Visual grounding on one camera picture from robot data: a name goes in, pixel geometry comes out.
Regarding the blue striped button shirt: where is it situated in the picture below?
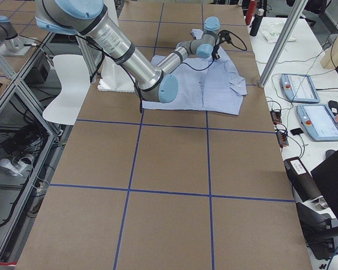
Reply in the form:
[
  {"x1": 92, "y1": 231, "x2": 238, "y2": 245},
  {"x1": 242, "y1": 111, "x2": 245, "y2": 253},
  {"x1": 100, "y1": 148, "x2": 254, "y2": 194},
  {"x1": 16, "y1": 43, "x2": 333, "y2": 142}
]
[{"x1": 143, "y1": 22, "x2": 247, "y2": 115}]

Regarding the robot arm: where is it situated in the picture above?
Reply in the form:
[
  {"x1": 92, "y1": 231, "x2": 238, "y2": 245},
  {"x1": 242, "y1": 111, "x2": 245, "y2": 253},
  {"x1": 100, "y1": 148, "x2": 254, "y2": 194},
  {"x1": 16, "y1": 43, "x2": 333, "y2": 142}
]
[{"x1": 35, "y1": 1, "x2": 220, "y2": 104}]

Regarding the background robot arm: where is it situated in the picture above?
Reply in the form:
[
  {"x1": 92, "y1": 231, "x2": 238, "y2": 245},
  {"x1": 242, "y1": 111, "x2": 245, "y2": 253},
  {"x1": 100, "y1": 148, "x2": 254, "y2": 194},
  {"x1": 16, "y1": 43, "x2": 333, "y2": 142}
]
[{"x1": 0, "y1": 15, "x2": 31, "y2": 57}]

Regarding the lower teach pendant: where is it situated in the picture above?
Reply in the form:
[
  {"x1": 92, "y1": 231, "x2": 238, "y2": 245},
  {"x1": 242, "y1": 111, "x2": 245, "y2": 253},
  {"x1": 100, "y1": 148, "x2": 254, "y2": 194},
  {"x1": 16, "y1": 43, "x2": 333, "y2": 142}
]
[{"x1": 296, "y1": 104, "x2": 338, "y2": 142}]

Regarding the teach pendant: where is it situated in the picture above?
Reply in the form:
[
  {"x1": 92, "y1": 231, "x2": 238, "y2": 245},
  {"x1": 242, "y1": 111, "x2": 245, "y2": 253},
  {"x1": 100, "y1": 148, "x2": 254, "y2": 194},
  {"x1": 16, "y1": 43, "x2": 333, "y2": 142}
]
[
  {"x1": 296, "y1": 104, "x2": 338, "y2": 142},
  {"x1": 279, "y1": 74, "x2": 320, "y2": 104}
]

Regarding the upper teach pendant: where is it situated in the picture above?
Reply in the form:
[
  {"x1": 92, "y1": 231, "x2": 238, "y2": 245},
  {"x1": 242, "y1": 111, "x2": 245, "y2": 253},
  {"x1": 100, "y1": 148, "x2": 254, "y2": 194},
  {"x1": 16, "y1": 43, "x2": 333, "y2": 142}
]
[{"x1": 279, "y1": 74, "x2": 320, "y2": 104}]

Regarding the black monitor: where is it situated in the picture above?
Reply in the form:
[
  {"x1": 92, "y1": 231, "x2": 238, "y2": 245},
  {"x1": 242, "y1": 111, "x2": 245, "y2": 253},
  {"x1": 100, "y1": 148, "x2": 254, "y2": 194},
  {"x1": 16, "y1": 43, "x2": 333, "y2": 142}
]
[{"x1": 311, "y1": 150, "x2": 338, "y2": 219}]

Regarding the lower orange terminal board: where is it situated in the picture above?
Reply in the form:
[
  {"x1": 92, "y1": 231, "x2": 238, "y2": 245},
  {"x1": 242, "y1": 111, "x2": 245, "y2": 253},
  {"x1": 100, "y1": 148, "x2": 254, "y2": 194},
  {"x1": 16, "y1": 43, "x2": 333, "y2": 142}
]
[{"x1": 275, "y1": 130, "x2": 289, "y2": 148}]

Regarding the orange terminal board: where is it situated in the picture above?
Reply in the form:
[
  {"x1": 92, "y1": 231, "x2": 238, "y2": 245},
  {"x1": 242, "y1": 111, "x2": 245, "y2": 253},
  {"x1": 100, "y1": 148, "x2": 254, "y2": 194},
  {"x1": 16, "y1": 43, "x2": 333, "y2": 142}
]
[
  {"x1": 275, "y1": 130, "x2": 289, "y2": 148},
  {"x1": 270, "y1": 110, "x2": 282, "y2": 124}
]

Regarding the plastic bag with green print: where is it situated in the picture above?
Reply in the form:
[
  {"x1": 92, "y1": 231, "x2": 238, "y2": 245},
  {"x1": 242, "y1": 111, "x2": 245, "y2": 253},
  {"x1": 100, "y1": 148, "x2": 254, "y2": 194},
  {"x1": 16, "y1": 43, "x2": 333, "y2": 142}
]
[{"x1": 260, "y1": 21, "x2": 284, "y2": 43}]

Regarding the black water bottle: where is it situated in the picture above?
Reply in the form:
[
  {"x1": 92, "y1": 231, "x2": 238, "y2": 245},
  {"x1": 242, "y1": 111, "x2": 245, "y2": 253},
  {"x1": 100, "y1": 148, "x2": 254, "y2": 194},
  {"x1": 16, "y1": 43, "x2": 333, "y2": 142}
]
[{"x1": 249, "y1": 8, "x2": 265, "y2": 37}]

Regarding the red bottle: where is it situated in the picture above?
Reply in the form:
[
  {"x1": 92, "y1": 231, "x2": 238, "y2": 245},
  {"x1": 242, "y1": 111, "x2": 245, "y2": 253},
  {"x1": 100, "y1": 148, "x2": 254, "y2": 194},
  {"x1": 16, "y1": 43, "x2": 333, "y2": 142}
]
[{"x1": 245, "y1": 0, "x2": 257, "y2": 25}]

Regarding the white plastic chair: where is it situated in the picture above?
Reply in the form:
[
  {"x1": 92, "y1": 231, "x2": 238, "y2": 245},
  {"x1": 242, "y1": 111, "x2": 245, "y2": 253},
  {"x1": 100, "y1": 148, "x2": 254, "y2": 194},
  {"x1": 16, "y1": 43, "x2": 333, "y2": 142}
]
[{"x1": 42, "y1": 55, "x2": 91, "y2": 125}]

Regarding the black box under table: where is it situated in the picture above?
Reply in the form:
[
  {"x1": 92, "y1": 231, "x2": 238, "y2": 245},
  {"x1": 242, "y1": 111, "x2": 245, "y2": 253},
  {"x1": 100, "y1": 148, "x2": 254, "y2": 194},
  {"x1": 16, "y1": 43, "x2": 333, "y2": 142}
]
[{"x1": 24, "y1": 55, "x2": 50, "y2": 85}]

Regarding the white power strip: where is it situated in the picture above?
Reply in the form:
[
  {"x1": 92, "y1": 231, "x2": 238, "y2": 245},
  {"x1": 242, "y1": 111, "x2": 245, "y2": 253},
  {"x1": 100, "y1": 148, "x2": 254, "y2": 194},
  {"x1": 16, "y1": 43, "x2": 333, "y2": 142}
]
[{"x1": 0, "y1": 159, "x2": 28, "y2": 177}]

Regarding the grey aluminium frame post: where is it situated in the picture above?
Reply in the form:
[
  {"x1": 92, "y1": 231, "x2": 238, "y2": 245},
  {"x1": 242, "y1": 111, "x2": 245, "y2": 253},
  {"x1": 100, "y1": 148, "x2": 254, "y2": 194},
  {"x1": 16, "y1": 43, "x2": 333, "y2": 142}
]
[{"x1": 259, "y1": 0, "x2": 308, "y2": 88}]

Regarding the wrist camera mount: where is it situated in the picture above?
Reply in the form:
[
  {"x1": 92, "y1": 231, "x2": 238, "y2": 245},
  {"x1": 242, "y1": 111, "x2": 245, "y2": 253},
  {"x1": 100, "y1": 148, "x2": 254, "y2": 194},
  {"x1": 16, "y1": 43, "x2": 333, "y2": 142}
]
[{"x1": 212, "y1": 30, "x2": 232, "y2": 60}]

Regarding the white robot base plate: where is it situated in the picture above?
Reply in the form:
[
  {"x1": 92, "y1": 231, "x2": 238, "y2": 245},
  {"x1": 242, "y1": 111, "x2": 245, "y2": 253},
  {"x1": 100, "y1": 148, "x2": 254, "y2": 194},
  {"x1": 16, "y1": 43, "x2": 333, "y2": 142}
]
[{"x1": 98, "y1": 56, "x2": 134, "y2": 93}]

